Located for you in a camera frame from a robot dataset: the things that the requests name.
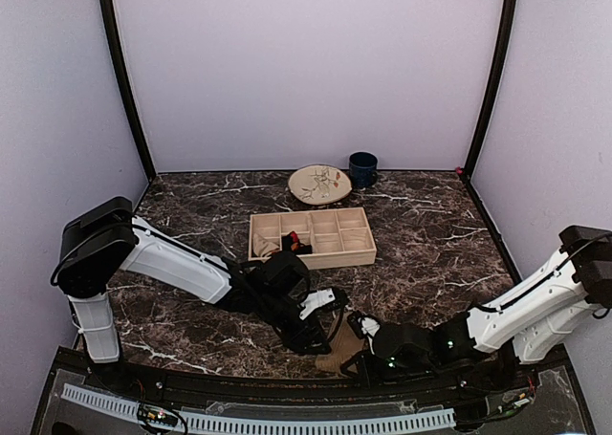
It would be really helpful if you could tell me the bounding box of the left black corner post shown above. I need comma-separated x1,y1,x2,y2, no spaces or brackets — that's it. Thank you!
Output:
98,0,157,183

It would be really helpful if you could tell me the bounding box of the tan plain sock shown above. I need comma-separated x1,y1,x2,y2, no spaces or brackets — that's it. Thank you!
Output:
315,316,366,376

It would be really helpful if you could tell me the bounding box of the white slotted cable duct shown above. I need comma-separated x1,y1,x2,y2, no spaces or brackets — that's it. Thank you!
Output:
60,383,456,435

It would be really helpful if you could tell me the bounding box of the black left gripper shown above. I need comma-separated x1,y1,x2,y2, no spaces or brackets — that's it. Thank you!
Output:
257,290,332,355

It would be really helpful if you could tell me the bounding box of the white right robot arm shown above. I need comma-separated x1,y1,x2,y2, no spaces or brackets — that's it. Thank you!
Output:
340,226,611,391

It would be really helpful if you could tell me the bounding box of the patterned ceramic plate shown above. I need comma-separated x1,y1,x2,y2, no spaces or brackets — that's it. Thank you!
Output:
288,164,352,206

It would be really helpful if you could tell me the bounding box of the black corner post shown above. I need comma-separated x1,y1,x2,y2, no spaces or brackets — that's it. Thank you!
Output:
463,0,517,179
98,0,157,183

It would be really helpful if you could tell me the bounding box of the wooden compartment tray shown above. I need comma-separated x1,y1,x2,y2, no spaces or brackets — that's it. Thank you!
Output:
248,207,377,270

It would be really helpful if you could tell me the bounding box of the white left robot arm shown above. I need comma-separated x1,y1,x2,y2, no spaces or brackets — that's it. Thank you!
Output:
50,197,348,393

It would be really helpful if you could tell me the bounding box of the black argyle sock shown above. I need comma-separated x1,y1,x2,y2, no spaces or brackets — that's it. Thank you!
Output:
281,231,313,255

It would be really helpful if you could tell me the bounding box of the dark blue mug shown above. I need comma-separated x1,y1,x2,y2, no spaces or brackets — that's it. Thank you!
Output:
349,152,378,189

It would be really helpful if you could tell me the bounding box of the beige striped sock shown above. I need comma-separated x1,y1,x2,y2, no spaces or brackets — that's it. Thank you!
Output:
251,232,281,258

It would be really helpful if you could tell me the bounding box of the right black corner post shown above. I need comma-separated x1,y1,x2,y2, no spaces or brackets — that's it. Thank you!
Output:
463,0,517,179

